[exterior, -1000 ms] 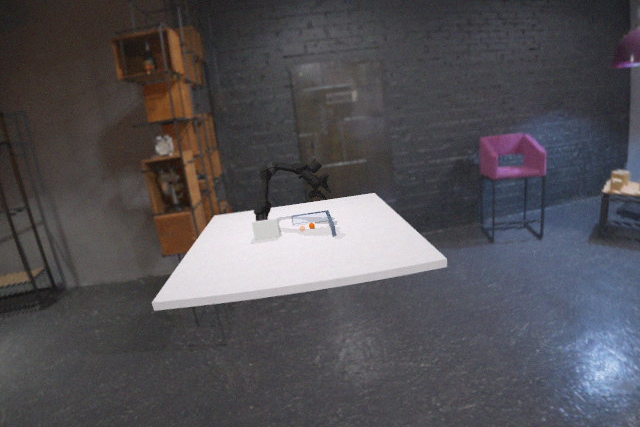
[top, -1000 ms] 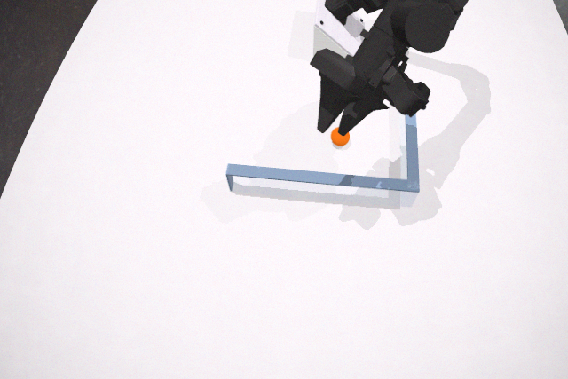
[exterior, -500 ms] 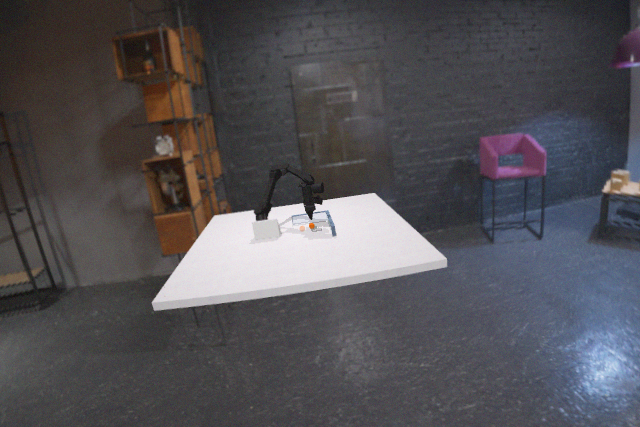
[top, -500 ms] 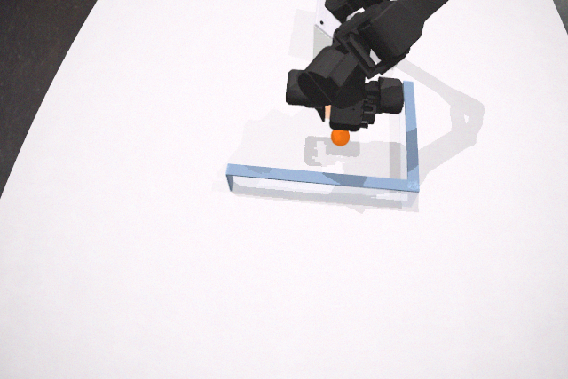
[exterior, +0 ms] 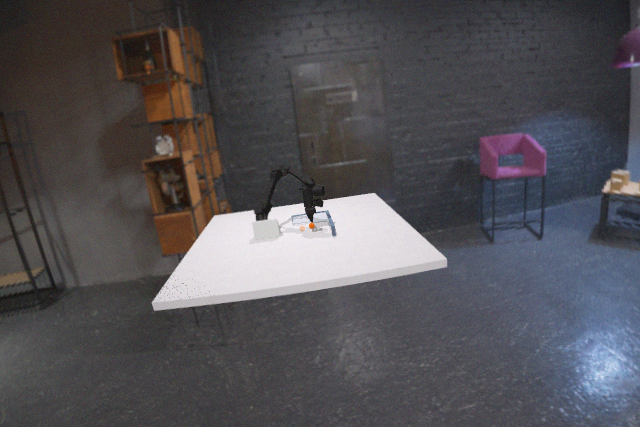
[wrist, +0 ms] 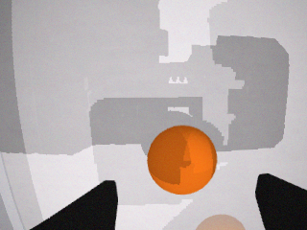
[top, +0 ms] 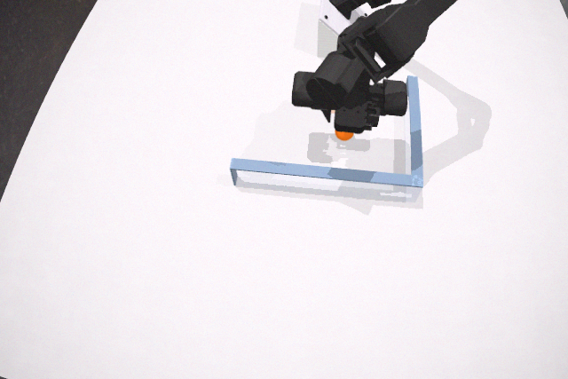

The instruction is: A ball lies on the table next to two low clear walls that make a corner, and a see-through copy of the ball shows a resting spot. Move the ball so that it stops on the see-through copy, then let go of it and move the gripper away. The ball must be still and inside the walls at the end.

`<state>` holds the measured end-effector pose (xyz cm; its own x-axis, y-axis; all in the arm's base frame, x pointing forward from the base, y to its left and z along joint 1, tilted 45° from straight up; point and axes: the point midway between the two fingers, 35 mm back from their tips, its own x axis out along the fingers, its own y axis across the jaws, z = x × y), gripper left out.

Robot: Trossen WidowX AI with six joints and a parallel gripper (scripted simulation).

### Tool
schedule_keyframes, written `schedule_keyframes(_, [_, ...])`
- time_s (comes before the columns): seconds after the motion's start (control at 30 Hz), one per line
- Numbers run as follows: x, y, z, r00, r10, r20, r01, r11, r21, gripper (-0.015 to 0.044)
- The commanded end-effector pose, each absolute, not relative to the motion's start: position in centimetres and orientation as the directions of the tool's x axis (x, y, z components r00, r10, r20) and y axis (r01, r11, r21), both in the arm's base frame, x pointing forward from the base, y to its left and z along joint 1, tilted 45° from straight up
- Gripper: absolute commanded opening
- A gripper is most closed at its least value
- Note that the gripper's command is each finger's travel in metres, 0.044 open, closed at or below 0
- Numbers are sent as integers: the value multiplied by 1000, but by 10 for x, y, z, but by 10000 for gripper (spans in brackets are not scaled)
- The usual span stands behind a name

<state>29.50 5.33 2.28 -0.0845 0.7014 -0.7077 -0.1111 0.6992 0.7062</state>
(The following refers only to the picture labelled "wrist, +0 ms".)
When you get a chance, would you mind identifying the clear low l-shaped wall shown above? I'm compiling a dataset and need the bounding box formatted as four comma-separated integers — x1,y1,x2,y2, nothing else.
0,149,26,230

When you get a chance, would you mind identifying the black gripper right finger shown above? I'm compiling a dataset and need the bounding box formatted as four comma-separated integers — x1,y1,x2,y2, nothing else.
254,173,307,230

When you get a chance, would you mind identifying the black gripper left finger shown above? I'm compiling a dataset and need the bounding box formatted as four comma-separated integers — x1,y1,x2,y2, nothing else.
30,180,118,230

